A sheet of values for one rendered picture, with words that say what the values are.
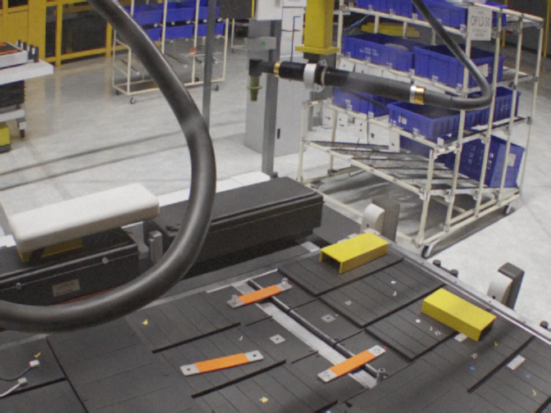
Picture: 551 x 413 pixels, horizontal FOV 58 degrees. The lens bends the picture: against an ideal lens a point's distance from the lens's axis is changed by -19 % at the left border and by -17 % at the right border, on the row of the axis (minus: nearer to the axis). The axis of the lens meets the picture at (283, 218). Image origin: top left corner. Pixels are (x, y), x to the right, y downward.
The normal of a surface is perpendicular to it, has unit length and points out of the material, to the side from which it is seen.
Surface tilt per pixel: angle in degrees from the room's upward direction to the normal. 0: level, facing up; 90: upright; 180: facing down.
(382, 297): 0
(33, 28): 90
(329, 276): 0
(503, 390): 0
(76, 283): 90
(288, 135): 90
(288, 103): 90
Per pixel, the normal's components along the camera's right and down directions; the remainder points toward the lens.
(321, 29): -0.44, 0.36
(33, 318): 0.05, -0.33
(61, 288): 0.61, 0.37
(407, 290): 0.06, -0.90
